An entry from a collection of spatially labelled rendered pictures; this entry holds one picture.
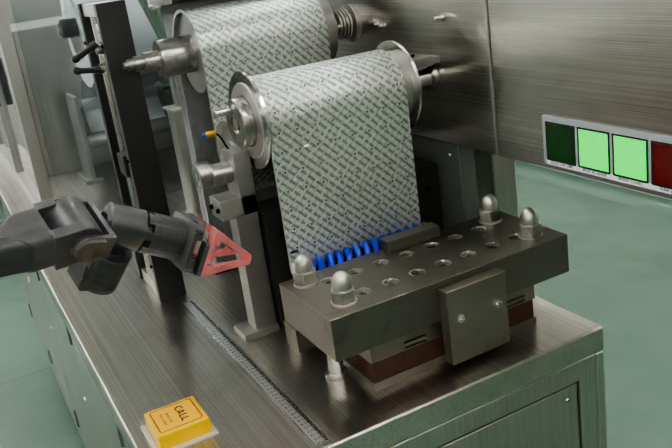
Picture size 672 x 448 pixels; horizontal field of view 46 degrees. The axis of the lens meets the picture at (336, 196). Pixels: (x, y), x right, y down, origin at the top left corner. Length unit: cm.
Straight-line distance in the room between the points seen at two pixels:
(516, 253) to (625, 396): 164
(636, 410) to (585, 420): 141
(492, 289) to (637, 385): 173
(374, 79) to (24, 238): 55
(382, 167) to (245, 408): 41
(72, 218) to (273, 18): 55
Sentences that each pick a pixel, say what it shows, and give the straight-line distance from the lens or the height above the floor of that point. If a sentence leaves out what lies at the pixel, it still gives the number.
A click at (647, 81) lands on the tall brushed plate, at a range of 101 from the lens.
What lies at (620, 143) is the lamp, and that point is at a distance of 105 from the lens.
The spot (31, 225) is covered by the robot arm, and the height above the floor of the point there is 121.
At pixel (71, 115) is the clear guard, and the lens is 212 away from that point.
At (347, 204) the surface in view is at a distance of 122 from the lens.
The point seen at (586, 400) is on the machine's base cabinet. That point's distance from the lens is 128.
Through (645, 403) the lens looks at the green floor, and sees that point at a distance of 274.
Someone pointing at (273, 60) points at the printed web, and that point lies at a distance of 140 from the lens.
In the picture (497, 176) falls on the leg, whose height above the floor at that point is 102.
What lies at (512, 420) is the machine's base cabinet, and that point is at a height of 81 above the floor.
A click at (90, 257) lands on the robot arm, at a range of 104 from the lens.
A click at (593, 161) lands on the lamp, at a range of 109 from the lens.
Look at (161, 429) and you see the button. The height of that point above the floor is 92.
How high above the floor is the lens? 148
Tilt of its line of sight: 17 degrees down
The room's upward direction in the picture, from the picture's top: 8 degrees counter-clockwise
